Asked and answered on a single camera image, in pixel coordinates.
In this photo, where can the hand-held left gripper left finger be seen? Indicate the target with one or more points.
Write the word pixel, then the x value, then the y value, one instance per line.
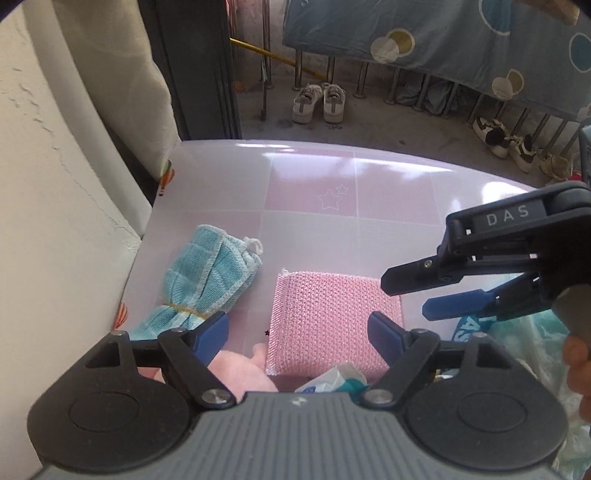
pixel 213 333

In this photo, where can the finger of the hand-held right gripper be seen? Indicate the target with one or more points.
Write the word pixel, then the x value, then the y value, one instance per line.
pixel 411 277
pixel 457 305

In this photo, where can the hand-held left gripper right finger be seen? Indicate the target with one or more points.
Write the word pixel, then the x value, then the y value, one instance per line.
pixel 382 336

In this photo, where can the pink plush toy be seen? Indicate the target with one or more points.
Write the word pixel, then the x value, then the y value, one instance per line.
pixel 240 369

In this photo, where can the pink knitted sponge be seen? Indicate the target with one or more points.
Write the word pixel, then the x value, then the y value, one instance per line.
pixel 323 309

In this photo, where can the teal microfiber towel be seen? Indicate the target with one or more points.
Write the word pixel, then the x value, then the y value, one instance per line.
pixel 203 267

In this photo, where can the blue white tissue pack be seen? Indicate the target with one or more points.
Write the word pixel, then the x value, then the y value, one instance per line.
pixel 330 378

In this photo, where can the translucent plastic bag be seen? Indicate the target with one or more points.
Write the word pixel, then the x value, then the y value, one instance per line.
pixel 531 341

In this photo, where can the person's right hand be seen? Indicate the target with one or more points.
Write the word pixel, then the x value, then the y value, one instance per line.
pixel 579 364

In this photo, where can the pair of beige shoes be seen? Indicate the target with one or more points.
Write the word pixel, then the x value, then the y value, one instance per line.
pixel 556 166

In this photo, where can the blue bedsheet with circles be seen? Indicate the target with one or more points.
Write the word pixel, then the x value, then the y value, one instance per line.
pixel 438 32

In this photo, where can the yellow broom stick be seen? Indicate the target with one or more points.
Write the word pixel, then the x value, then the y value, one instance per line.
pixel 277 57

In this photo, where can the cream curtain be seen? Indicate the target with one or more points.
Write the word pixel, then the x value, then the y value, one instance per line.
pixel 129 69

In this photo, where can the dark door frame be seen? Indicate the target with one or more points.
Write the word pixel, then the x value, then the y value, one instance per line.
pixel 198 69

